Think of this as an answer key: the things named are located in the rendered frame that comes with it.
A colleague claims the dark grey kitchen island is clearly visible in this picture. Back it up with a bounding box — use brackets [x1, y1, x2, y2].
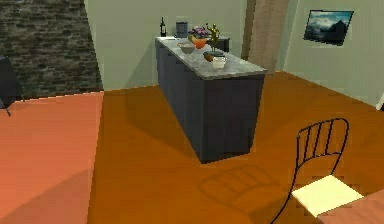
[154, 35, 268, 164]

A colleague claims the purple flower plant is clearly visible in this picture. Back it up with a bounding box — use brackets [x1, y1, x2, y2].
[187, 26, 210, 40]

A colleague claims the framed mountain picture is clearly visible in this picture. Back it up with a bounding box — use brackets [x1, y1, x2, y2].
[303, 9, 355, 47]

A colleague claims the black wire chair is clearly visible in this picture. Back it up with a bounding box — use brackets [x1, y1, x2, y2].
[270, 117, 365, 224]

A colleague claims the dark armchair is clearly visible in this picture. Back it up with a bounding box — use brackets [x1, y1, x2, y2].
[0, 55, 25, 118]

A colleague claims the grey bowl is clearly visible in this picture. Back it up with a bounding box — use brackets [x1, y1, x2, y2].
[177, 42, 196, 55]

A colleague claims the dark flat pan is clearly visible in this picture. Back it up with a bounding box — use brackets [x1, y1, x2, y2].
[203, 50, 225, 58]

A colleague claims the pink wooden table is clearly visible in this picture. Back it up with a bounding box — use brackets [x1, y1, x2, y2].
[318, 188, 384, 224]

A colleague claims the dark low cabinet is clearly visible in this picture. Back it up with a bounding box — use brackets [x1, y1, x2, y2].
[207, 37, 231, 54]

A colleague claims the beige curtain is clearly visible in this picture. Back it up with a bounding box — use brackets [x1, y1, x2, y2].
[241, 0, 290, 74]

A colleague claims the orange bowl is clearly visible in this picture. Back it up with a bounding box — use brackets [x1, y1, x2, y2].
[191, 36, 208, 50]

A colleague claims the gold figurine statue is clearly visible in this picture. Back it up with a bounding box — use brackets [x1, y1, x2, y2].
[205, 22, 222, 53]

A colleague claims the grey canister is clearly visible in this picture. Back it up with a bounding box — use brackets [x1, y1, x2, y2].
[175, 21, 189, 39]

